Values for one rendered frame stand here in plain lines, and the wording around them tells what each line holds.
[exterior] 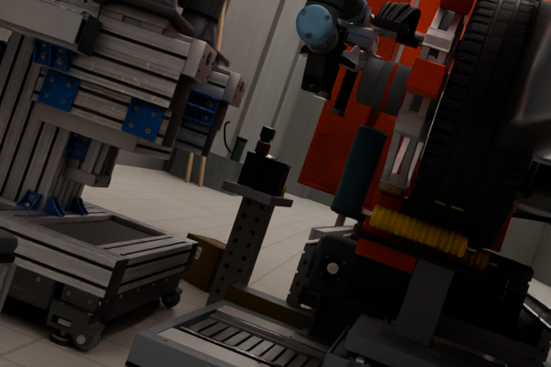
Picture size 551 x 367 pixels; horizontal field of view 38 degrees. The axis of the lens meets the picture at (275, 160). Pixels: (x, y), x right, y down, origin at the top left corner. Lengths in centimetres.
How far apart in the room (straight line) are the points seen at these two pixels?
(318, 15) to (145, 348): 85
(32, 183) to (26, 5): 52
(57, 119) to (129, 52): 30
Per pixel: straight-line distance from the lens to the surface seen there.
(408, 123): 194
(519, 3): 209
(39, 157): 226
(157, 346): 192
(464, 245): 205
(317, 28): 168
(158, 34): 199
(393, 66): 218
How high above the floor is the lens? 54
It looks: level
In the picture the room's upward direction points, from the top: 19 degrees clockwise
